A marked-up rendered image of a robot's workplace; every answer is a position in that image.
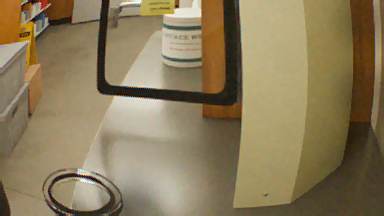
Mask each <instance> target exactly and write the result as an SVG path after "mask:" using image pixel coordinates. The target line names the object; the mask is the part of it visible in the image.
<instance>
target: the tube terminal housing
mask: <svg viewBox="0 0 384 216"><path fill-rule="evenodd" d="M239 5H240V21H241V31H242V35H241V41H242V53H243V60H242V67H243V86H242V92H243V115H242V126H241V144H240V152H239V167H238V169H237V180H236V191H235V193H234V203H233V208H246V207H251V208H252V207H260V206H264V207H265V206H271V205H282V204H290V203H292V202H293V201H294V200H296V199H297V198H299V197H300V196H301V195H302V194H304V193H305V192H307V191H308V190H310V189H311V188H313V187H314V186H316V185H317V184H318V183H319V182H320V181H322V180H323V179H324V178H325V177H326V176H328V175H329V174H330V173H331V172H333V171H334V170H335V169H337V168H338V166H340V165H341V164H342V160H343V155H344V151H345V145H346V141H347V135H348V129H349V120H350V110H351V100H352V90H353V88H352V84H353V39H352V38H353V36H352V22H351V21H352V19H351V10H350V9H351V7H350V0H239Z"/></svg>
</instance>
